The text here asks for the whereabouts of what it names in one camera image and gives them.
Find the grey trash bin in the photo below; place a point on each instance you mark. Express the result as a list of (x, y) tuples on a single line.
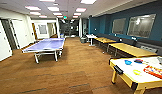
[(83, 40)]

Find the small white table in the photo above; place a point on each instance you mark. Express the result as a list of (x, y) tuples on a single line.
[(91, 36)]

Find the yellow wooden table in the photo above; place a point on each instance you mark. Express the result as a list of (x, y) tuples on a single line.
[(132, 50), (105, 40)]

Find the blue ping pong table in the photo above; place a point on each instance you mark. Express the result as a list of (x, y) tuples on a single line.
[(47, 45)]

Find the framed interior window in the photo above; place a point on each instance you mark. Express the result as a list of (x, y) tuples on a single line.
[(141, 25), (119, 26)]

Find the yellow white air hockey table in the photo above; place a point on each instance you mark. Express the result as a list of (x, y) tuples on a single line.
[(130, 78)]

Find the dark bowl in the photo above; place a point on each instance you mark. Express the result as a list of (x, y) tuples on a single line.
[(139, 61)]

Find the yellow-green bowl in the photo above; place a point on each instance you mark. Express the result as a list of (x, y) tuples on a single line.
[(137, 72)]

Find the framed glass wall panel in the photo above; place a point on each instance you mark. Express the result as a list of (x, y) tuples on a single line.
[(42, 29)]

